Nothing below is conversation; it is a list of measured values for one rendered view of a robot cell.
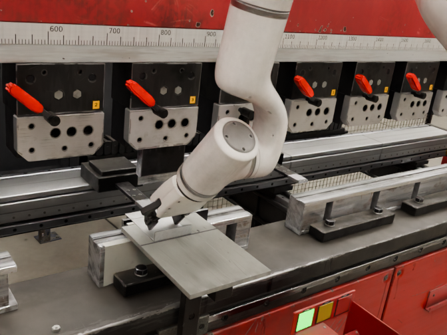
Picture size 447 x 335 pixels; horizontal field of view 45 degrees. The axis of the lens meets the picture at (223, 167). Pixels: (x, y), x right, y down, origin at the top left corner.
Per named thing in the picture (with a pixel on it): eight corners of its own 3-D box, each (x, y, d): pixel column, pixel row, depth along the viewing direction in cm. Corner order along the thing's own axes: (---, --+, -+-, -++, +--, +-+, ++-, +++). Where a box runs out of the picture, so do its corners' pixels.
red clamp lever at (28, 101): (14, 83, 80) (62, 119, 86) (6, 76, 83) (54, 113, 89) (6, 92, 80) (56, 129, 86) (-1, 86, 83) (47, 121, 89)
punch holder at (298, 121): (286, 133, 123) (298, 62, 118) (263, 123, 130) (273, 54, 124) (330, 129, 132) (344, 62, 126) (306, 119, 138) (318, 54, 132)
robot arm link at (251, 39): (300, 4, 90) (252, 161, 103) (221, -9, 81) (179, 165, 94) (335, 20, 83) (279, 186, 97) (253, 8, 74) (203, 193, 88)
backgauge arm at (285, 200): (303, 252, 161) (312, 211, 157) (190, 175, 209) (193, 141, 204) (322, 247, 166) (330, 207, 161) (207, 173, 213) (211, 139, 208)
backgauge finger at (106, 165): (126, 220, 115) (127, 199, 113) (80, 176, 134) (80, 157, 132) (174, 211, 122) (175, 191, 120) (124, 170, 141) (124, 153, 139)
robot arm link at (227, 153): (219, 153, 101) (176, 155, 95) (255, 114, 91) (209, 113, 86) (233, 193, 97) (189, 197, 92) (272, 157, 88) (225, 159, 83)
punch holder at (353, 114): (344, 127, 135) (358, 62, 129) (320, 117, 141) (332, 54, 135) (382, 123, 144) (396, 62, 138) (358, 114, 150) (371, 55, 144)
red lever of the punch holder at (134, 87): (135, 80, 91) (170, 113, 98) (124, 74, 94) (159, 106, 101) (128, 88, 91) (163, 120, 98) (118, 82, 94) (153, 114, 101)
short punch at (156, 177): (140, 187, 109) (143, 142, 106) (135, 183, 111) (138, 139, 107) (181, 180, 115) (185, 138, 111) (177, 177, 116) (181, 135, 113)
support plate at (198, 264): (189, 300, 90) (190, 294, 90) (121, 230, 109) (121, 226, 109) (271, 274, 100) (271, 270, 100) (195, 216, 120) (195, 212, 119)
